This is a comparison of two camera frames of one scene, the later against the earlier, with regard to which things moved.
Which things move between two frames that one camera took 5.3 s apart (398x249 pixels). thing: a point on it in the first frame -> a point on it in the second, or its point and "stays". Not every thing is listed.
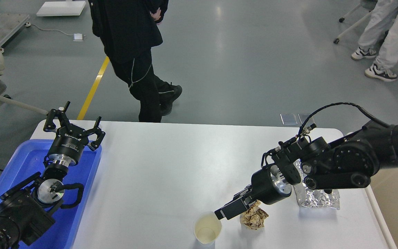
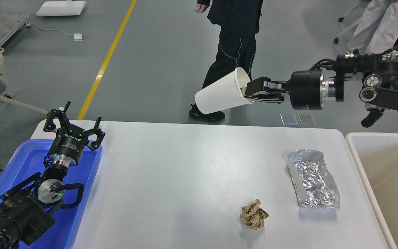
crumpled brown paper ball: [254, 217] stays
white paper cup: [207, 229] -> [225, 94]
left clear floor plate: [288, 119] stays
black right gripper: [267, 188] -> [308, 89]
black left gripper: [66, 148] stays
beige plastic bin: [394, 193] stays
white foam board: [61, 8] stays
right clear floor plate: [302, 118] stays
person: [128, 29] -> [239, 21]
